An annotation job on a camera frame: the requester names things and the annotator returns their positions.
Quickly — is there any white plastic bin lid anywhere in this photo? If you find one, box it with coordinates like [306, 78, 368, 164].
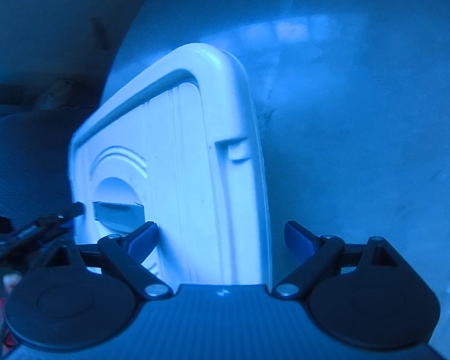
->
[69, 43, 272, 287]

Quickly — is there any dark patterned fabric chair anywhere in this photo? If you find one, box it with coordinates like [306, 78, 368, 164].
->
[0, 107, 92, 228]

